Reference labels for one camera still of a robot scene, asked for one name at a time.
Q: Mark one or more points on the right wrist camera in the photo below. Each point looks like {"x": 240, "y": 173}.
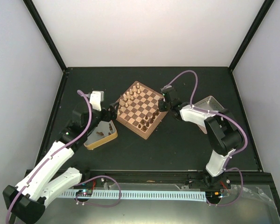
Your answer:
{"x": 166, "y": 87}

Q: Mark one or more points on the left controller board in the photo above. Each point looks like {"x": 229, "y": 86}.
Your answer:
{"x": 84, "y": 192}

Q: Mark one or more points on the silver metal tray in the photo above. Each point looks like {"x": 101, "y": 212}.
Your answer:
{"x": 208, "y": 103}

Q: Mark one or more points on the wooden chess board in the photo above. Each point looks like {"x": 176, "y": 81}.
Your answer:
{"x": 139, "y": 101}

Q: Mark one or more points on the white slotted cable duct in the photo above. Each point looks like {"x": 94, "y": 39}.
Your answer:
{"x": 139, "y": 195}

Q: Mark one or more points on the black mounting rail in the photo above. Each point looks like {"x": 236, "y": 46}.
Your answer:
{"x": 194, "y": 179}

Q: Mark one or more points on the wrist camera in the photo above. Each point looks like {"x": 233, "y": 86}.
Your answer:
{"x": 96, "y": 98}
{"x": 166, "y": 87}

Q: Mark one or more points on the controller board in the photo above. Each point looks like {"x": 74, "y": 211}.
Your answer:
{"x": 216, "y": 194}
{"x": 84, "y": 192}

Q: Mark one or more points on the yellow tin box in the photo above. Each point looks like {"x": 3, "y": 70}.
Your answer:
{"x": 94, "y": 140}

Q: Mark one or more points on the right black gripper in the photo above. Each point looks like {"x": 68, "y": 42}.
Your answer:
{"x": 161, "y": 108}

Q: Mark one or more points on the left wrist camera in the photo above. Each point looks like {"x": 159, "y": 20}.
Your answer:
{"x": 96, "y": 98}

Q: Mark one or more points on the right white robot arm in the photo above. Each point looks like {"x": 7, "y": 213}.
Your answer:
{"x": 225, "y": 135}

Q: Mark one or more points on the right controller board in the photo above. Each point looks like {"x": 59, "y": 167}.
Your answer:
{"x": 216, "y": 194}

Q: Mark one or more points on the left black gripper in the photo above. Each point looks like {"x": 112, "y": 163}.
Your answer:
{"x": 113, "y": 112}

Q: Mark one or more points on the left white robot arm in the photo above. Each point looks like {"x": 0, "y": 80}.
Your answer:
{"x": 31, "y": 196}

